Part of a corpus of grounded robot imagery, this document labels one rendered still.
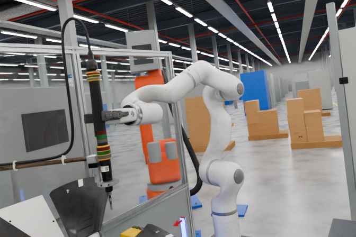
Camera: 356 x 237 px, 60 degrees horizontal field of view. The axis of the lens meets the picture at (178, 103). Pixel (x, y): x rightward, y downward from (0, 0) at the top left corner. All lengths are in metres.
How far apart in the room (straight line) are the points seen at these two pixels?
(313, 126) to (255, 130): 2.40
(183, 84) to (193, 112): 7.75
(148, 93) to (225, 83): 0.36
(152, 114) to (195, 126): 7.85
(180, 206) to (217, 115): 1.20
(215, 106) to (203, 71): 0.21
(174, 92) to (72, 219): 0.60
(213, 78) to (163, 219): 1.28
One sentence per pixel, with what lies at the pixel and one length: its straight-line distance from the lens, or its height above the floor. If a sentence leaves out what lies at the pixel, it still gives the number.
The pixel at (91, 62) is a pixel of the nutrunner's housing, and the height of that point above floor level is 1.84.
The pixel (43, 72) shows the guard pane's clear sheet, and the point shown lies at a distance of 1.78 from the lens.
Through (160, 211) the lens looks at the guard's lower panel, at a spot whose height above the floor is 0.89.
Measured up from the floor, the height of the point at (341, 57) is 1.81.
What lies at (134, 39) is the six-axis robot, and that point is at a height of 2.64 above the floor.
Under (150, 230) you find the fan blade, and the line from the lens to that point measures 1.32.
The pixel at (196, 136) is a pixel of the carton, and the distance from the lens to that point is 9.10.
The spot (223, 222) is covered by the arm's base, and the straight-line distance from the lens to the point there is 1.51.
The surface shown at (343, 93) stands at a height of 1.56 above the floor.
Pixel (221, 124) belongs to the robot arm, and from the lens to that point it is 1.44.
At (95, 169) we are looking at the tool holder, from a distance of 1.05.
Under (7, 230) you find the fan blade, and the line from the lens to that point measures 1.03.
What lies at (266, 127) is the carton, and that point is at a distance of 10.08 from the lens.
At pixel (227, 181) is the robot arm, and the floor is 1.30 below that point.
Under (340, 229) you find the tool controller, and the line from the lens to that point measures 1.09.
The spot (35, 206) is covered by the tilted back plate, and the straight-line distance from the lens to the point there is 1.41.
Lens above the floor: 1.69
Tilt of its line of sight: 1 degrees down
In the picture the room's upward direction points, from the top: 7 degrees counter-clockwise
